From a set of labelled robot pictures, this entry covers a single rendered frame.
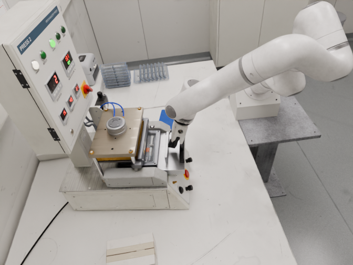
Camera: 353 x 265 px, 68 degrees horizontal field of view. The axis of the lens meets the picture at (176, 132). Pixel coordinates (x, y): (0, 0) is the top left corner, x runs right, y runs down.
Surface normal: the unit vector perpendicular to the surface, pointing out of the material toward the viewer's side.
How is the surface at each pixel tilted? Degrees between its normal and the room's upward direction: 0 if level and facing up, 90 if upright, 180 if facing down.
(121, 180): 90
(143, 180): 90
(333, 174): 0
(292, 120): 0
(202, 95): 54
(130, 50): 90
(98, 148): 0
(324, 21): 48
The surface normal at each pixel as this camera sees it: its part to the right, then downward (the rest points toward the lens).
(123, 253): -0.07, -0.70
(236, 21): 0.11, 0.70
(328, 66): -0.20, 0.78
